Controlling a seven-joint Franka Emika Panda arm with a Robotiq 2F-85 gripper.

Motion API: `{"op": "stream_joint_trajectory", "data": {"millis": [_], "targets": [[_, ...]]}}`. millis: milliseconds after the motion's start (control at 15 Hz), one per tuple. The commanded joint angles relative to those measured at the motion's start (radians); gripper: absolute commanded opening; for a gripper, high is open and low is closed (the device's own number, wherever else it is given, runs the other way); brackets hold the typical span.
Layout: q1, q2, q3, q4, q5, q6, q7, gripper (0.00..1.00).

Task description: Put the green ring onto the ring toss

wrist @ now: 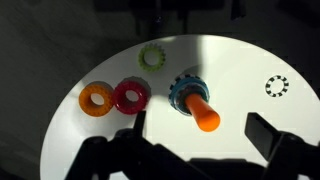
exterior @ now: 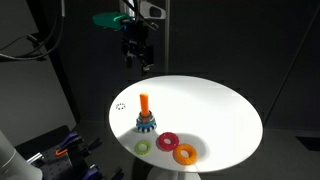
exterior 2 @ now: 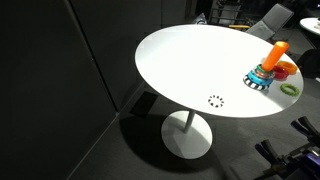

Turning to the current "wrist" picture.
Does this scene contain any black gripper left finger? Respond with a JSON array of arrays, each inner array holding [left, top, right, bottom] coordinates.
[[133, 110, 148, 138]]

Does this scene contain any green knobbly toy ring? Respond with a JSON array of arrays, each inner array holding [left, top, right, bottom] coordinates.
[[137, 43, 167, 73]]

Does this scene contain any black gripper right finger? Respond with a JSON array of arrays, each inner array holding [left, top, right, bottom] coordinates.
[[244, 112, 285, 160]]

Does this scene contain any orange-pole ring toss stacker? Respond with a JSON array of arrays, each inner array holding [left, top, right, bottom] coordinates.
[[168, 73, 222, 133]]

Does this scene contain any red ribbed toy ring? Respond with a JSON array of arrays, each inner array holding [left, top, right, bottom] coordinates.
[[112, 79, 150, 116]]

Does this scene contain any orange-yellow bumpy toy ring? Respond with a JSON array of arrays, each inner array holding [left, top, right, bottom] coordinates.
[[78, 83, 115, 118]]

